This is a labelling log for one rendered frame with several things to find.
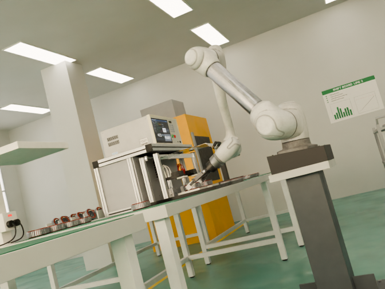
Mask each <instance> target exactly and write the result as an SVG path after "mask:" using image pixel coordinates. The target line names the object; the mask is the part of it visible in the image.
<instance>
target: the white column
mask: <svg viewBox="0 0 385 289"><path fill-rule="evenodd" d="M41 74H42V79H43V82H44V87H45V92H46V97H47V100H48V105H49V109H50V114H51V117H52V122H53V127H54V132H55V135H56V140H57V142H67V143H68V146H69V148H68V149H66V150H62V151H59V153H60V158H61V162H62V167H63V170H64V175H65V180H66V185H67V188H68V193H69V198H70V203H71V206H72V210H73V214H74V213H77V212H84V211H86V210H87V209H92V210H95V209H96V208H97V207H101V208H102V203H101V198H100V193H99V189H98V186H97V181H96V177H95V172H94V169H93V165H92V162H94V161H98V160H101V159H104V156H103V151H102V148H101V143H100V139H99V134H98V131H97V127H96V122H95V117H94V114H93V109H92V105H91V101H90V98H89V93H88V89H87V84H86V81H85V76H84V72H83V67H82V65H80V64H76V63H73V62H69V61H62V62H60V63H58V64H56V65H52V66H49V67H47V68H45V69H43V70H41ZM82 255H83V258H84V263H85V268H86V271H90V270H95V269H99V268H102V267H104V266H106V265H108V264H110V263H113V262H114V261H115V260H114V256H113V252H112V247H111V243H107V244H104V245H101V246H99V247H97V248H94V249H91V250H88V251H86V252H83V253H82Z"/></svg>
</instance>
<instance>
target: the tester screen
mask: <svg viewBox="0 0 385 289"><path fill-rule="evenodd" d="M151 120H152V125H153V128H154V132H155V136H156V138H164V140H156V141H157V142H172V141H166V140H165V137H164V134H170V133H169V132H163V129H162V128H168V124H167V121H164V120H156V119H151ZM168 129H169V128H168ZM157 133H158V134H161V135H162V137H158V134H157Z"/></svg>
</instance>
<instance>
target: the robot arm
mask: <svg viewBox="0 0 385 289"><path fill-rule="evenodd" d="M185 63H186V65H187V66H188V67H189V68H190V69H193V70H194V71H196V72H197V73H199V74H200V75H202V76H204V77H209V78H210V79H211V81H212V83H213V87H214V91H215V96H216V99H217V103H218V107H219V110H220V113H221V116H222V119H223V122H224V125H225V130H226V136H225V139H224V140H223V143H222V144H221V145H220V146H219V147H218V149H217V151H216V152H215V153H214V154H213V155H212V156H211V157H210V159H209V161H208V162H207V163H206V167H207V168H205V169H203V170H202V171H201V172H200V173H199V174H198V175H196V176H195V177H194V178H193V179H192V181H191V182H190V183H189V184H188V185H187V186H186V187H185V188H186V189H187V190H188V191H189V190H190V189H191V188H192V187H193V186H194V185H195V184H196V182H200V183H202V182H204V180H205V179H206V178H207V177H208V176H209V174H210V173H211V172H215V171H216V170H217V169H219V168H220V167H221V166H223V164H225V163H226V162H227V161H229V160H231V159H232V158H235V157H237V156H239V155H240V153H241V150H242V148H241V143H240V142H239V138H237V137H236V135H235V132H234V127H233V122H232V119H231V115H230V111H229V107H228V104H227V99H226V93H227V94H228V95H229V96H230V97H231V98H232V99H233V100H234V101H235V102H237V103H238V104H239V105H240V106H241V107H242V108H243V109H244V110H245V111H246V112H247V113H249V114H250V121H251V123H252V124H253V126H254V128H255V130H256V132H257V134H258V135H259V136H261V137H262V138H264V139H267V140H281V142H282V150H281V151H278V152H277V155H278V154H283V153H289V152H292V151H297V150H303V149H308V148H312V147H317V146H318V144H311V141H310V138H309V131H308V125H307V120H306V117H305V114H304V111H303V109H302V108H301V106H300V105H299V104H298V103H296V102H295V101H288V102H284V103H281V104H280V105H279V106H277V105H275V104H273V103H272V102H271V101H262V100H261V99H260V98H259V97H258V96H257V95H255V94H254V93H253V92H252V91H251V90H250V89H249V88H248V87H246V86H245V85H244V84H243V83H241V82H240V81H239V80H238V79H237V78H236V77H235V76H233V75H232V74H231V73H230V72H229V71H228V70H227V69H226V60H225V55H224V52H223V50H222V48H221V47H220V46H219V45H212V46H210V47H209V48H207V47H202V46H196V47H193V48H191V49H189V50H188V51H187V53H186V55H185Z"/></svg>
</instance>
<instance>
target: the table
mask: <svg viewBox="0 0 385 289"><path fill-rule="evenodd" d="M101 209H102V210H103V207H102V208H101V207H97V208H96V209H95V210H92V209H87V210H86V211H84V212H77V213H74V214H71V215H70V216H69V217H68V216H61V217H60V218H59V219H58V218H54V219H53V220H52V225H56V224H58V221H59V223H63V222H67V221H71V220H70V218H71V217H76V218H77V219H79V218H83V217H84V216H83V214H85V216H86V217H87V216H91V218H92V221H96V220H99V219H102V218H105V217H102V218H98V219H95V218H96V214H97V212H96V211H97V210H101ZM197 209H198V213H199V217H200V220H201V224H202V228H203V233H204V236H205V239H206V243H207V242H209V241H210V238H209V234H208V231H207V227H206V223H205V219H204V216H203V212H202V207H201V205H199V206H197ZM103 212H104V211H103ZM94 219H95V220H94ZM149 224H150V228H151V233H152V237H153V240H154V243H153V244H151V245H148V246H146V247H144V248H142V249H140V250H138V251H136V254H137V255H138V254H140V253H142V252H144V251H146V250H148V249H150V248H152V247H155V249H156V254H157V256H161V254H162V253H161V250H160V246H159V241H158V237H157V234H156V230H155V226H154V221H150V222H149ZM195 236H198V233H193V234H190V235H186V238H190V237H195ZM115 265H116V264H115V261H114V262H113V263H110V264H108V265H106V266H104V267H102V268H99V269H97V270H95V271H93V272H91V273H89V274H87V275H85V276H83V277H81V278H78V279H76V280H74V281H72V282H70V283H68V284H66V285H64V286H62V287H59V285H58V280H57V275H56V270H55V267H54V264H52V265H49V266H47V270H48V275H49V280H50V285H51V288H52V289H85V288H91V287H97V286H102V285H106V284H111V283H117V282H120V281H119V277H116V278H110V279H105V280H99V281H96V282H90V283H84V284H79V283H81V282H83V281H85V280H87V279H89V278H91V277H93V276H95V275H97V274H99V273H101V272H103V271H105V270H107V269H109V268H111V267H113V266H115ZM77 284H79V285H77Z"/></svg>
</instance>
